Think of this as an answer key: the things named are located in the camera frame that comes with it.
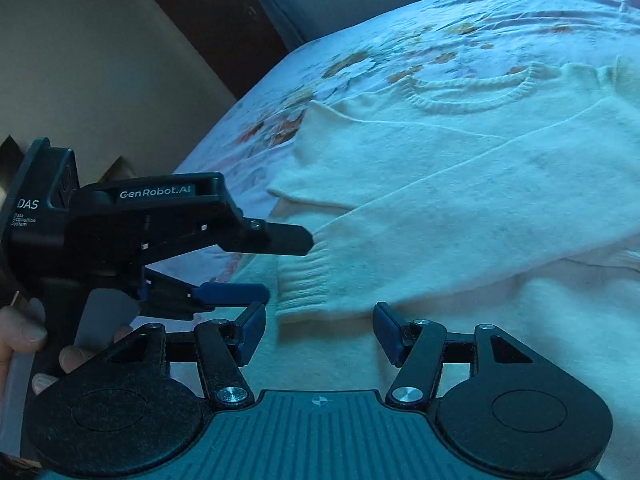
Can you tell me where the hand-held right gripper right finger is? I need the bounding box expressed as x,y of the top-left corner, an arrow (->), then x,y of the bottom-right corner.
372,301 -> 538,408

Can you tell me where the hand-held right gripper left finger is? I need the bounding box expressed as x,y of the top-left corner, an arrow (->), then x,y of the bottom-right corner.
107,301 -> 267,409

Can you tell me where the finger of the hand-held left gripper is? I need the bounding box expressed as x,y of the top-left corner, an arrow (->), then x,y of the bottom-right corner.
220,217 -> 315,257
136,269 -> 272,320

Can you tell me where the white knit sweater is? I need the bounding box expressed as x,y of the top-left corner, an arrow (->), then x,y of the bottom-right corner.
220,55 -> 640,480

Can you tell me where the person's left hand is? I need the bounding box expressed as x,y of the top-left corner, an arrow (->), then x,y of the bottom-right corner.
0,297 -> 135,396

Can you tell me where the dark wooden door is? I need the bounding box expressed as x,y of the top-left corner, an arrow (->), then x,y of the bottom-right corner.
120,0 -> 293,108

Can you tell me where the floral bed sheet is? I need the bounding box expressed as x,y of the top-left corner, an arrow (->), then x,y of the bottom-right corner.
172,0 -> 640,286

